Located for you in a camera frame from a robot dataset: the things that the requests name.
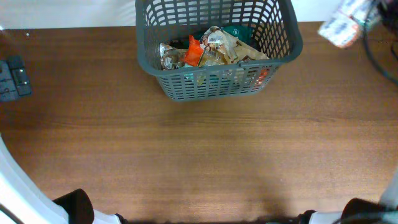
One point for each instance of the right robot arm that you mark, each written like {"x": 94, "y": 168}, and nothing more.
{"x": 358, "y": 210}

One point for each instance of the grey plastic mesh basket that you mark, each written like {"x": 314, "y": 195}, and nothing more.
{"x": 274, "y": 32}

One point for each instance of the beige brown snack pouch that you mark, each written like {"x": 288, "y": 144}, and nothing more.
{"x": 171, "y": 58}

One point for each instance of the beige cookie bag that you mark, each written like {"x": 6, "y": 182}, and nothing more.
{"x": 234, "y": 50}

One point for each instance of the orange spaghetti packet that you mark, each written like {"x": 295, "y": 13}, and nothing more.
{"x": 198, "y": 57}

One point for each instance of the multicolour Kleenex tissue pack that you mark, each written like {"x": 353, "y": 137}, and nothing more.
{"x": 347, "y": 23}

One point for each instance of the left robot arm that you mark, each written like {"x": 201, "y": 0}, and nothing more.
{"x": 23, "y": 202}

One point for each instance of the green Nescafe coffee bag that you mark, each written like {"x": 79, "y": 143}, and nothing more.
{"x": 243, "y": 33}

